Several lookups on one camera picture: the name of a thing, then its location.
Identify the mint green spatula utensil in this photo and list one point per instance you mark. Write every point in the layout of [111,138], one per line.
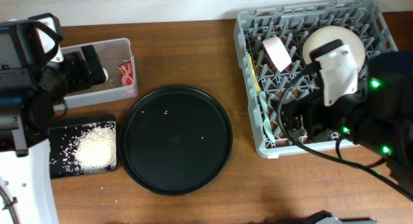
[266,122]

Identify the pink bowl with rice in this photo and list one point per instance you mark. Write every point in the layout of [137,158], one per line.
[277,53]

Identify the grey dishwasher rack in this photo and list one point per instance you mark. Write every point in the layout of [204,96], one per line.
[293,24]

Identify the pile of rice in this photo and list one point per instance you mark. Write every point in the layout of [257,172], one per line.
[93,149]

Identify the black rectangular tray bin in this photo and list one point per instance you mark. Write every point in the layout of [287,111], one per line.
[80,149]

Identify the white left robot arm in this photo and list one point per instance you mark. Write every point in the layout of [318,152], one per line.
[35,77]

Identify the red snack wrapper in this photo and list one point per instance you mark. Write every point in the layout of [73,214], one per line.
[126,72]

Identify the round black tray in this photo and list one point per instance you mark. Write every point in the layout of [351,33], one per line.
[175,140]

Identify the yellow spatula utensil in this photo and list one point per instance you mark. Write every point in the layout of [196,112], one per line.
[256,84]

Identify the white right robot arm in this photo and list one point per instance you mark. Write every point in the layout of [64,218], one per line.
[374,112]

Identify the white tissue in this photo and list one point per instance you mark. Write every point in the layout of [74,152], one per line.
[105,73]

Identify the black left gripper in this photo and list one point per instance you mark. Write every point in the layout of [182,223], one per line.
[84,79]

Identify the beige bowl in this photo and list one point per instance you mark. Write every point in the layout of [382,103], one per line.
[329,33]

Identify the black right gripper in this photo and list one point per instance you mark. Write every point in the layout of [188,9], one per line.
[313,108]

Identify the clear plastic bin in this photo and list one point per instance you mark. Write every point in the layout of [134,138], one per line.
[112,53]

